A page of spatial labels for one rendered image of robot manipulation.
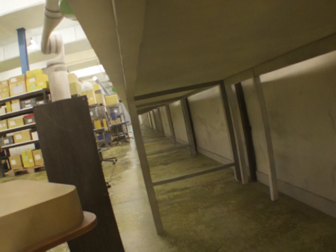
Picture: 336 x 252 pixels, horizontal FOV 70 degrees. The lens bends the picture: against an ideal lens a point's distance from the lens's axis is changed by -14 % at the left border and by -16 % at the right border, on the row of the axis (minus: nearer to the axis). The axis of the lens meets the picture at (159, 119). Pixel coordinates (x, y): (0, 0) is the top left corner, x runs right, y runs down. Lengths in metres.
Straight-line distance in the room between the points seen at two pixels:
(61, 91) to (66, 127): 0.18
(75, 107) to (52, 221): 0.77
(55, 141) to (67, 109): 0.14
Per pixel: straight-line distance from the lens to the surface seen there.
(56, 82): 1.25
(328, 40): 1.14
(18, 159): 6.45
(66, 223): 0.46
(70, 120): 1.15
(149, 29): 0.55
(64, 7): 0.77
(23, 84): 6.50
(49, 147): 1.17
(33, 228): 0.43
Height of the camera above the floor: 0.71
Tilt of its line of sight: 1 degrees down
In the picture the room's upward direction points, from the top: 12 degrees counter-clockwise
